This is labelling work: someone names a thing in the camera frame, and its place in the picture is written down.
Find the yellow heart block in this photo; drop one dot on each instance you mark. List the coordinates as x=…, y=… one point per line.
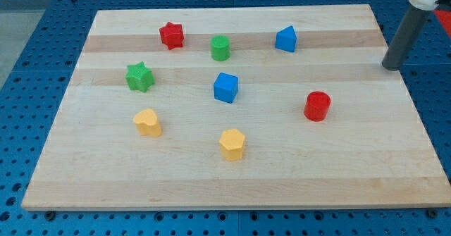
x=147, y=123

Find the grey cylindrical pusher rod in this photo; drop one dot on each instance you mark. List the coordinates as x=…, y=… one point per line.
x=405, y=37

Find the yellow hexagon block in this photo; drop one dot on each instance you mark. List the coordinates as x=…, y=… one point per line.
x=232, y=144

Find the blue triangular prism block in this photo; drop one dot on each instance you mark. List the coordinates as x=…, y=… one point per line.
x=286, y=39

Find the green cylinder block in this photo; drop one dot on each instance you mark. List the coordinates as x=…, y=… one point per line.
x=220, y=48

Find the green star block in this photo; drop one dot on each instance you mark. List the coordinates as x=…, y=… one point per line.
x=139, y=77

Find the red cylinder block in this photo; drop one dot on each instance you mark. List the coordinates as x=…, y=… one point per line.
x=317, y=106

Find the blue cube block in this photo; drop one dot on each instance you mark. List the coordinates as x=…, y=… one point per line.
x=225, y=87

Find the red star block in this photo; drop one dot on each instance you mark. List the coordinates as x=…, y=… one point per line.
x=172, y=35

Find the wooden cutting board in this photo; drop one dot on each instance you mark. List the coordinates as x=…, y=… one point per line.
x=370, y=152

